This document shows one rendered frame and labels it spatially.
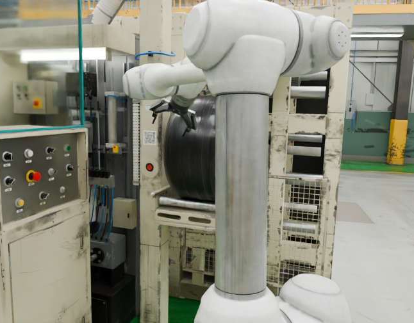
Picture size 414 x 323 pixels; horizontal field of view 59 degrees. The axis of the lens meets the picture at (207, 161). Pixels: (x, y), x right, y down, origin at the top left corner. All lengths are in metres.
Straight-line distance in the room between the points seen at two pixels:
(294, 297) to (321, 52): 0.49
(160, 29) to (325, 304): 1.53
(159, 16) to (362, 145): 9.64
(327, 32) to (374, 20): 6.72
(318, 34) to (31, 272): 1.46
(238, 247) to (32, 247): 1.20
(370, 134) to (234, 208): 10.59
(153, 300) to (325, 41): 1.80
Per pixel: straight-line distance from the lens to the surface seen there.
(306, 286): 0.83
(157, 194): 1.89
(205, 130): 1.65
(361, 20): 7.40
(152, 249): 2.09
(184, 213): 1.84
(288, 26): 0.71
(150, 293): 2.21
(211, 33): 0.63
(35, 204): 1.77
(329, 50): 0.74
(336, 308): 0.84
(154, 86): 1.13
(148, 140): 1.96
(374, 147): 11.26
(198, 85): 1.24
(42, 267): 1.81
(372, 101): 11.18
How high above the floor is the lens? 1.39
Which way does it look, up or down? 8 degrees down
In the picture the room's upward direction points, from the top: 2 degrees clockwise
